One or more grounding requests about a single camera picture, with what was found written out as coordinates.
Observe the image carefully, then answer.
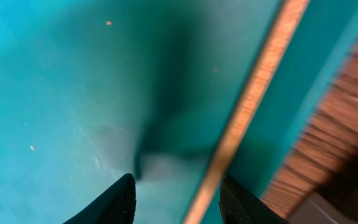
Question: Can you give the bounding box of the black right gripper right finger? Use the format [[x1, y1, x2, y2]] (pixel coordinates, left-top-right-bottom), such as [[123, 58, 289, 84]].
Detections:
[[219, 175, 289, 224]]

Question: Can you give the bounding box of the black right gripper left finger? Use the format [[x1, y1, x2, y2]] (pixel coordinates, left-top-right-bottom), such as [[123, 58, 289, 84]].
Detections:
[[64, 173, 136, 224]]

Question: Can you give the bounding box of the wooden chopstick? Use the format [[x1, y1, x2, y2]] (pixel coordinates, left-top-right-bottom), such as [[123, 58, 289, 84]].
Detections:
[[182, 0, 310, 224]]

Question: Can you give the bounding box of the grey dishwasher rack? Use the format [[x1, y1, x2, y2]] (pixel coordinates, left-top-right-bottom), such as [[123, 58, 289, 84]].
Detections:
[[288, 188, 358, 224]]

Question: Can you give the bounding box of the teal serving tray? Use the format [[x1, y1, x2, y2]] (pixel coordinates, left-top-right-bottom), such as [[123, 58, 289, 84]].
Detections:
[[0, 0, 358, 224]]

